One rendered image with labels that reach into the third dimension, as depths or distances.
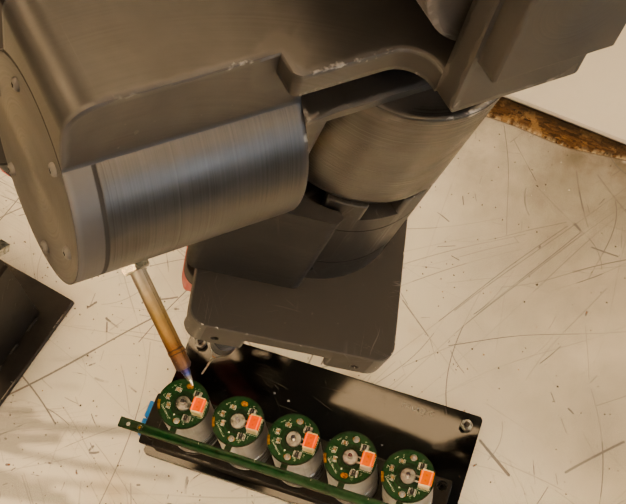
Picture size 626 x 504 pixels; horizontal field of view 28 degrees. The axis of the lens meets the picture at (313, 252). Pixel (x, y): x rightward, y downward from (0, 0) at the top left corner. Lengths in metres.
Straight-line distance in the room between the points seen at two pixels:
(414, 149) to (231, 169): 0.05
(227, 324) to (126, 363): 0.31
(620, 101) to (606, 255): 0.10
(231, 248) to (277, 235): 0.02
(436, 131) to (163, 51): 0.08
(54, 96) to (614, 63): 0.54
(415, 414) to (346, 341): 0.27
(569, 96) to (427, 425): 0.22
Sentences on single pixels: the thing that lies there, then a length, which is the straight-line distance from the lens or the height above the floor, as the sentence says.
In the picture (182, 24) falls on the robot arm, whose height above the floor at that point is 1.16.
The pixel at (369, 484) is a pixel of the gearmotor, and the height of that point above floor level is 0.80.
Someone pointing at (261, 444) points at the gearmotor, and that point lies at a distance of 0.61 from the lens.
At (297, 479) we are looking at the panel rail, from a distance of 0.59.
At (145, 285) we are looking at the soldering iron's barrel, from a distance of 0.60.
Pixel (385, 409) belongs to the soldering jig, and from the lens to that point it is 0.65.
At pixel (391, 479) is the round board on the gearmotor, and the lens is 0.59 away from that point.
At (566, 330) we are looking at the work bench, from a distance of 0.68.
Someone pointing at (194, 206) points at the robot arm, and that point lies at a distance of 0.29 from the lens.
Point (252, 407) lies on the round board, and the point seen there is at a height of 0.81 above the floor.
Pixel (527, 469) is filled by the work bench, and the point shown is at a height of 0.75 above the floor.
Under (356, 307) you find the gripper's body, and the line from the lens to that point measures 0.39.
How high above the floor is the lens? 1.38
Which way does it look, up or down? 65 degrees down
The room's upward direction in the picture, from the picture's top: 8 degrees counter-clockwise
